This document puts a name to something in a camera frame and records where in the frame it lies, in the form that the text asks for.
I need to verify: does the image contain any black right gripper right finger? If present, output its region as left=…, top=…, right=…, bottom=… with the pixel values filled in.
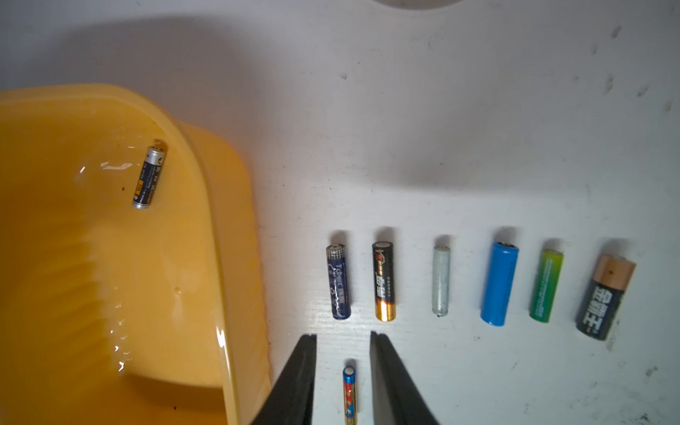
left=370, top=331, right=438, bottom=425

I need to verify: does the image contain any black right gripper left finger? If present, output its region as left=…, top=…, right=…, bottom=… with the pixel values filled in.
left=251, top=334, right=317, bottom=425

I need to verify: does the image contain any red blue striped AAA battery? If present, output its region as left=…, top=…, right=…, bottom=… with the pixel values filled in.
left=343, top=366, right=357, bottom=425

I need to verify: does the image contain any black gold AAA battery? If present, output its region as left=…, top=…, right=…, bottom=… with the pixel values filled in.
left=372, top=241, right=396, bottom=322

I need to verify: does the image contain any pale green white battery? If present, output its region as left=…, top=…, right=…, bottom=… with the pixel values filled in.
left=432, top=245, right=451, bottom=317

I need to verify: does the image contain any dark blue AA battery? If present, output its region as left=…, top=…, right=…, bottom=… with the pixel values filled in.
left=480, top=242, right=519, bottom=327

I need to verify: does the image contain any yellow plastic storage box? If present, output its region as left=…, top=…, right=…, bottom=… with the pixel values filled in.
left=1, top=84, right=271, bottom=424

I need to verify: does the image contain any copper top black battery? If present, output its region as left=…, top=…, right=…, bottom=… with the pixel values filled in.
left=576, top=254, right=636, bottom=341

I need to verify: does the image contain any white cup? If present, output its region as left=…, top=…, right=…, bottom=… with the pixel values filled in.
left=375, top=0, right=460, bottom=11

